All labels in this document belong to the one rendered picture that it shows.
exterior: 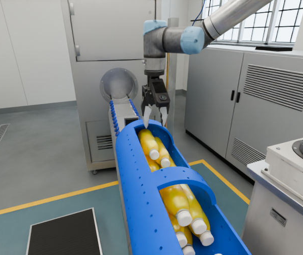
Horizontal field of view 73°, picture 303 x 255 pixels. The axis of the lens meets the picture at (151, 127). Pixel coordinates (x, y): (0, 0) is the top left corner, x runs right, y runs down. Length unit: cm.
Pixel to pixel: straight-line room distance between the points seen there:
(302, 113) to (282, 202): 137
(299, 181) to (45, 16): 489
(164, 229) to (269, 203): 48
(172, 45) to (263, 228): 74
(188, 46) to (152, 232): 50
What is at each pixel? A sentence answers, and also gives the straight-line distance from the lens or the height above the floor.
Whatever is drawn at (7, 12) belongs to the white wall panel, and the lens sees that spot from 514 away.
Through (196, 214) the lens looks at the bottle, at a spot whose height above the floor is 113.
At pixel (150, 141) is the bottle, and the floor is 119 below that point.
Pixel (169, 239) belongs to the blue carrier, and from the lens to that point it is 49.
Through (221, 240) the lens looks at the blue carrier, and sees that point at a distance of 73.
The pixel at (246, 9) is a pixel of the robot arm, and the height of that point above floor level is 167.
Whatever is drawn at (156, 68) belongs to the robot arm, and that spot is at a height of 150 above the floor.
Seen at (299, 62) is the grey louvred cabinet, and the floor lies 139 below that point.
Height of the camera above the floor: 160
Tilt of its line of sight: 25 degrees down
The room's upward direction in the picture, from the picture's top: straight up
